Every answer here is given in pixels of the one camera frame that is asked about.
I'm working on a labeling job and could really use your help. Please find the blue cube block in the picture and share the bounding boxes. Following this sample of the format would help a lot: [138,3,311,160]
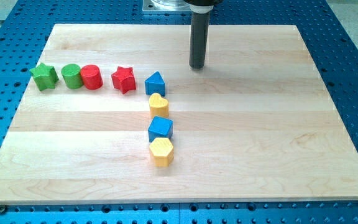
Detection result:
[148,116,173,142]

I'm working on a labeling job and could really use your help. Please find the wooden board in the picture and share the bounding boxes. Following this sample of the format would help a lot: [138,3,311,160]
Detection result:
[0,24,358,205]

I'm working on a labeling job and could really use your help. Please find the yellow heart block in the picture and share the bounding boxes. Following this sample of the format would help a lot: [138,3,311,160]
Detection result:
[149,93,169,118]

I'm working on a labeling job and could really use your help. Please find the blue triangle block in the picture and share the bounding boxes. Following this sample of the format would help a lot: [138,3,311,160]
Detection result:
[144,72,165,96]

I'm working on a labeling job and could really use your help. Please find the yellow hexagon block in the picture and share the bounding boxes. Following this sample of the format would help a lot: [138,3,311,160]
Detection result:
[149,138,174,167]

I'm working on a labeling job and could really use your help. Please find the red star block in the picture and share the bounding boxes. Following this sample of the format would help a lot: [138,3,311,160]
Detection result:
[111,67,136,94]

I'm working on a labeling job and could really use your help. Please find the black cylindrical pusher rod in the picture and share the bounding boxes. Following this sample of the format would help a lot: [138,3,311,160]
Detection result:
[189,5,213,70]

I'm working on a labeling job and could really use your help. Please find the red cylinder block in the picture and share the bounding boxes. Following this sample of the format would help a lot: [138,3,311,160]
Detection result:
[80,65,103,90]

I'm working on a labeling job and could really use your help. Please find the green cylinder block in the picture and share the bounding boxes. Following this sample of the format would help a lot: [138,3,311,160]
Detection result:
[61,63,83,89]

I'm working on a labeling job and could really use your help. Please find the green star block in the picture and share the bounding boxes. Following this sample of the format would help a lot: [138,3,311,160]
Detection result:
[30,63,59,91]

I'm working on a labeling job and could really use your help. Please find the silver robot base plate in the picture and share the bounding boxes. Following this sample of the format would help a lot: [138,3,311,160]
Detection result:
[142,0,190,12]

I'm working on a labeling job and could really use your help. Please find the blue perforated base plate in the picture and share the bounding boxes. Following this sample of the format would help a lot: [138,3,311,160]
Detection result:
[0,0,358,223]

